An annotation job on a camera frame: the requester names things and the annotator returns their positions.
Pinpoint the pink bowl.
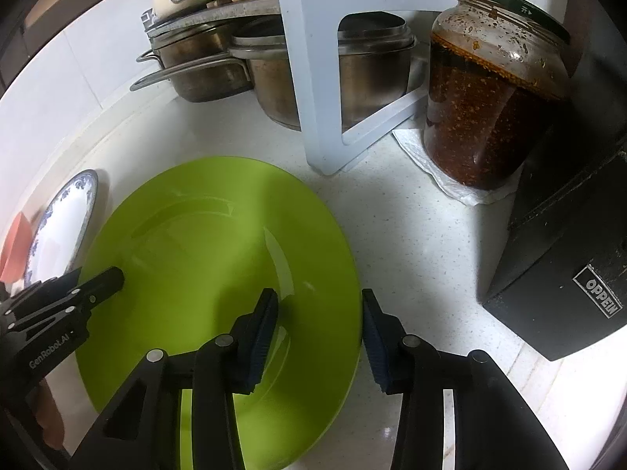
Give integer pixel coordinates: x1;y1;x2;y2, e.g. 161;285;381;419
0;212;33;284

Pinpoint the steel pot with handle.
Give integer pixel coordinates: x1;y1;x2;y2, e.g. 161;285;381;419
130;19;253;103

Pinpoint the white paper towel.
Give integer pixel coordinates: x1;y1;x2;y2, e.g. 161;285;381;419
391;126;522;207

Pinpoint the green plate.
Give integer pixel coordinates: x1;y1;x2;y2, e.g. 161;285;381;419
76;157;361;469

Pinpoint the blue floral white plate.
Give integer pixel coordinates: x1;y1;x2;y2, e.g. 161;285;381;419
24;170;99;287

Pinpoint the glass jar of chili sauce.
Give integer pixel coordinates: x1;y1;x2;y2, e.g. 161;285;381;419
423;0;571;190

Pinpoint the large steel pot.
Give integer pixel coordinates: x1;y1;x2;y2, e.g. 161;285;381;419
230;12;415;130

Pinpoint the person's left hand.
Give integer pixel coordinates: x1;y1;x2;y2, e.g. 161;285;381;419
35;380;65;451

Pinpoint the white plastic shelf rack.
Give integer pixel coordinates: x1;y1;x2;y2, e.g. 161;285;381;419
279;0;455;175

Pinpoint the black box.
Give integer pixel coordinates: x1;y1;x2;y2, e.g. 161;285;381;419
481;148;626;361

